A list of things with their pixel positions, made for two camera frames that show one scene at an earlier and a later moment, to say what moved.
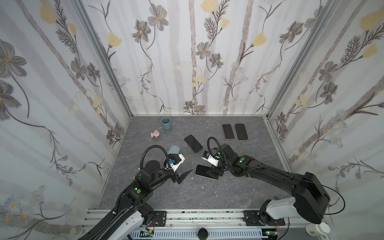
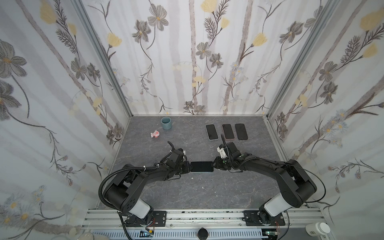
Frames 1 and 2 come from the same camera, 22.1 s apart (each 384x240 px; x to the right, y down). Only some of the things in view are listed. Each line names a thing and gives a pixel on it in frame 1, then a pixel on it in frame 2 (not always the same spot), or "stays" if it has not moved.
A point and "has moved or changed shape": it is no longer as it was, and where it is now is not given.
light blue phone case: (200, 170) → (212, 132)
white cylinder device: (318, 230) stays
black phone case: (241, 131) stays
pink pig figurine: (155, 134) stays
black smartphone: (241, 131) stays
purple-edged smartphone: (228, 131) stays
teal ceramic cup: (166, 122) stays
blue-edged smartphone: (194, 143) → (202, 166)
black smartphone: (201, 170) → (212, 134)
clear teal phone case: (174, 149) has moved or changed shape
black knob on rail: (202, 234) stays
